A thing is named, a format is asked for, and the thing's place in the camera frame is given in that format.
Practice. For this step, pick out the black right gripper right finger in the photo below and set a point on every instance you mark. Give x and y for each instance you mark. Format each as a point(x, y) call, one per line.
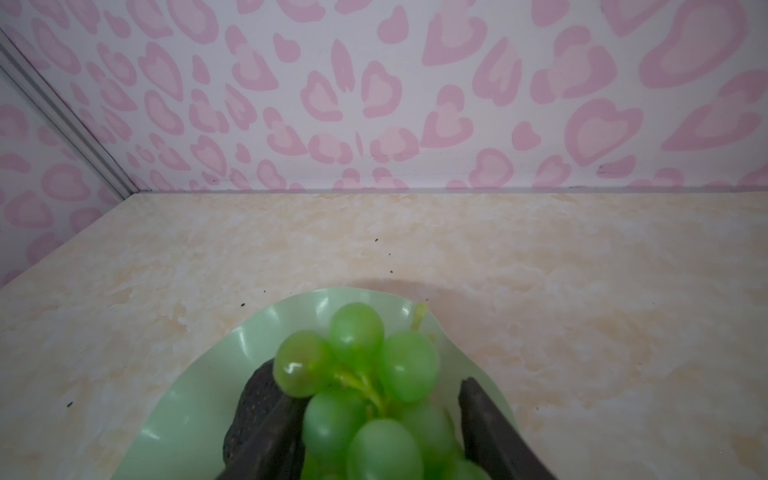
point(491, 441)

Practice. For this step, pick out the aluminium corner post left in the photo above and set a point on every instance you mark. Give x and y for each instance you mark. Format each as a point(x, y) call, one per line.
point(21, 73)

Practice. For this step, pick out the green grape bunch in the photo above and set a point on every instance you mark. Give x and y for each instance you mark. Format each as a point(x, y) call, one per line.
point(370, 410)

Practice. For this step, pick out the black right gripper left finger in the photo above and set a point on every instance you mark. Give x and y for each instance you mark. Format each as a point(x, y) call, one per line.
point(275, 450)

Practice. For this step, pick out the green wavy fruit bowl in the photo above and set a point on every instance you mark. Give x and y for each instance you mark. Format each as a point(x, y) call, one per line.
point(184, 435)

